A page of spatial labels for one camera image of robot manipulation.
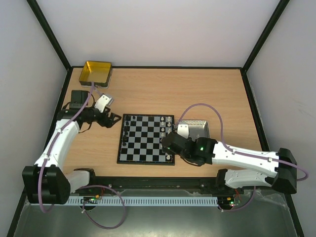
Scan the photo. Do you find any yellow square tin box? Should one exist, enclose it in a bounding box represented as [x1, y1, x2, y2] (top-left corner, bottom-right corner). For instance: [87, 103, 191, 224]
[79, 61, 113, 88]

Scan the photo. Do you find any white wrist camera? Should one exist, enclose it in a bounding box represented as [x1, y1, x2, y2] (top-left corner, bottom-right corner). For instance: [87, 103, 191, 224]
[94, 94, 114, 111]
[177, 124, 190, 139]

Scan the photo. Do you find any black aluminium frame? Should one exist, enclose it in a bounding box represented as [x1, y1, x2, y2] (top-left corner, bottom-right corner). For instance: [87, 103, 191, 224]
[7, 0, 304, 237]

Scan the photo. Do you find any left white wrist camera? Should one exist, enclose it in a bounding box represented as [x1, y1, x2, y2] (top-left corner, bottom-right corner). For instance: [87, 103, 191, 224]
[94, 94, 114, 111]

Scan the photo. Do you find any light blue slotted cable duct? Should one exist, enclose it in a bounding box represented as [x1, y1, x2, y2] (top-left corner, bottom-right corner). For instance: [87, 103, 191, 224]
[66, 196, 218, 207]

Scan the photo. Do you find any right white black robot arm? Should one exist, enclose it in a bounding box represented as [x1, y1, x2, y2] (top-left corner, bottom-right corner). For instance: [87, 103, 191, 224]
[161, 132, 297, 194]

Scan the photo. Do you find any silver foil tray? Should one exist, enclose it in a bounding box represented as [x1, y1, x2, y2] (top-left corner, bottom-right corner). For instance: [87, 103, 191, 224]
[178, 119, 210, 141]

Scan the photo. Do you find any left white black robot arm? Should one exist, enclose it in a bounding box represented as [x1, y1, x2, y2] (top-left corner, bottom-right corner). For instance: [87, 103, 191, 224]
[22, 90, 121, 206]

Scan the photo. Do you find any black and silver chessboard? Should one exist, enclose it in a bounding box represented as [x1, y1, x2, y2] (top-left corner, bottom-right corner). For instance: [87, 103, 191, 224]
[117, 114, 175, 165]

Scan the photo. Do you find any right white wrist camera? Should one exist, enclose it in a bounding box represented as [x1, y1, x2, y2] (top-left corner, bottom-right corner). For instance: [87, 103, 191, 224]
[177, 124, 190, 139]

